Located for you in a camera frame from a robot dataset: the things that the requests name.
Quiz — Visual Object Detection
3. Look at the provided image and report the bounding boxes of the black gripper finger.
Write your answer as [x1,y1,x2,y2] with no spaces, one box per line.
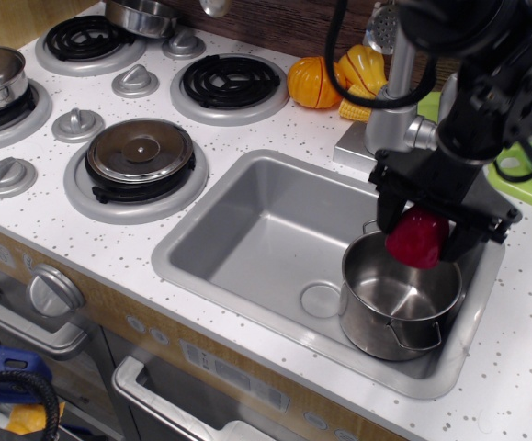
[440,222,493,262]
[377,189,412,233]

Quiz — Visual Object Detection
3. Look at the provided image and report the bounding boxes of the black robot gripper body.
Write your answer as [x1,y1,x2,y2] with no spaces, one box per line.
[369,149,522,243]

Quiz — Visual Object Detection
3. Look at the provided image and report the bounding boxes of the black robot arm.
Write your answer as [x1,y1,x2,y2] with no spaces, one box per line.
[370,1,532,268]

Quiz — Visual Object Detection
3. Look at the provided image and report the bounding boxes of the stainless steel pot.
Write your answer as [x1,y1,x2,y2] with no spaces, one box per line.
[338,220,462,361]

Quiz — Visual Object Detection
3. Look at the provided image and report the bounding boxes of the grey plastic sink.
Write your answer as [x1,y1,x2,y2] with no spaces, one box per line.
[152,150,504,399]

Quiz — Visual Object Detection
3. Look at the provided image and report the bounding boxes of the green cutting board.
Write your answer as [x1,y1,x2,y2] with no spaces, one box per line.
[419,92,532,206]

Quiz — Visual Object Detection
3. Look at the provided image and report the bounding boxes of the silver toy faucet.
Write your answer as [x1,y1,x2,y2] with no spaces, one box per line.
[333,27,439,174]

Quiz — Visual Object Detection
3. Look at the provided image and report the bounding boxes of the yellow toy corn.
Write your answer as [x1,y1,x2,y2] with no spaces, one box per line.
[338,85,376,122]

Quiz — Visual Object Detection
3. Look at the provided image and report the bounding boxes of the yellow toy squash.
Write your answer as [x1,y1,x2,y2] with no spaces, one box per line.
[338,44,387,95]

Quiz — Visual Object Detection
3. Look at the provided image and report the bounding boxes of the orange toy pumpkin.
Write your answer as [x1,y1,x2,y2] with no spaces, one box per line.
[287,56,342,109]

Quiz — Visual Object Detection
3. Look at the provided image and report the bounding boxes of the silver slotted spoon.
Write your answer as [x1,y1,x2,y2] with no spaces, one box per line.
[364,1,399,55]

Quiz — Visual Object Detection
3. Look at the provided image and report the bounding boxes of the black coil burner rear right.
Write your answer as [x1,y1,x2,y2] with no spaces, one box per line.
[182,55,281,109]

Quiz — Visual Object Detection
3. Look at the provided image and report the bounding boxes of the steel lid on burner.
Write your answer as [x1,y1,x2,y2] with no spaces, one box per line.
[85,119,194,184]

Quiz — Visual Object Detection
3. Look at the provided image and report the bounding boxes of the silver stove knob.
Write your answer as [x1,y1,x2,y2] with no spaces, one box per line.
[51,107,105,143]
[0,157,38,198]
[111,64,159,99]
[162,28,206,60]

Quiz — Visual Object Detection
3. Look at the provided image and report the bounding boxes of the silver hanging spoon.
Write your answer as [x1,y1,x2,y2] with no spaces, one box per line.
[199,0,232,18]

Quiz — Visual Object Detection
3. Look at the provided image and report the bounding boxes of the steel bowl at back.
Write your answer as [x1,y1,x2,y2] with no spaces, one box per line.
[105,0,180,39]

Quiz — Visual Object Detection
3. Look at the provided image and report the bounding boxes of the silver oven dial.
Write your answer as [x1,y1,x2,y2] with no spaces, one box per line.
[26,264,85,318]

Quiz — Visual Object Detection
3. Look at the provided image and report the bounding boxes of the yellow cloth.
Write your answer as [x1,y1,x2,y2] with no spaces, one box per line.
[5,404,47,435]

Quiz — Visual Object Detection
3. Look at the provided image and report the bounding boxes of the blue clamp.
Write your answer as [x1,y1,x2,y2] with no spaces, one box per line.
[0,345,56,404]

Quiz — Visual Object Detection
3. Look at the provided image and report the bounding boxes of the silver faucet lever handle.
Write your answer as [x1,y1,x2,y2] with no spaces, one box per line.
[437,73,458,122]

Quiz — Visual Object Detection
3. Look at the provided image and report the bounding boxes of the black cable sleeve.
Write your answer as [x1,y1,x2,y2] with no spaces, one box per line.
[322,0,437,110]

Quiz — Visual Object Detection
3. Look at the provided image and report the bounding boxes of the silver dishwasher handle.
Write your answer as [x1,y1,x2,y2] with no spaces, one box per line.
[112,356,272,441]

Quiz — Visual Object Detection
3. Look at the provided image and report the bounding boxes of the silver oven door handle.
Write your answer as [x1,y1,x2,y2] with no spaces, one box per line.
[0,305,89,361]

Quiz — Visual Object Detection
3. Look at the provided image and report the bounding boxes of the black braided foreground cable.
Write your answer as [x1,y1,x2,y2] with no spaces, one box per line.
[0,373,60,441]

